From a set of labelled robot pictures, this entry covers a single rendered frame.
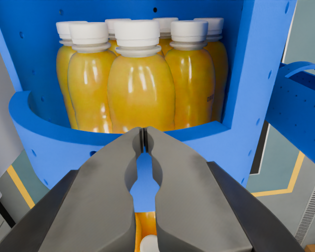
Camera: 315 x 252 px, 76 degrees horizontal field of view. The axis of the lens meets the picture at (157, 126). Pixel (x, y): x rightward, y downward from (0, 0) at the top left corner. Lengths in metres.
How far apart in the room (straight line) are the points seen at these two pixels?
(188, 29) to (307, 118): 0.60
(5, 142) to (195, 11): 0.38
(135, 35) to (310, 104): 0.67
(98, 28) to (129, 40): 0.06
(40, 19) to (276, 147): 1.91
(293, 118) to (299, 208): 2.08
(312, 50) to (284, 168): 1.05
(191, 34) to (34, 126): 0.16
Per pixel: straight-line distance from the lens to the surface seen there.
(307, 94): 0.81
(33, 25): 0.31
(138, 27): 0.18
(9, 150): 0.43
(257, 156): 1.77
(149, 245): 0.39
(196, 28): 0.22
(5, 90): 0.45
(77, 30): 0.23
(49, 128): 0.17
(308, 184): 2.56
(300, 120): 0.78
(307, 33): 1.71
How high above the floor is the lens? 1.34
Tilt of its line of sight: 60 degrees down
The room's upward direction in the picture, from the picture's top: 172 degrees clockwise
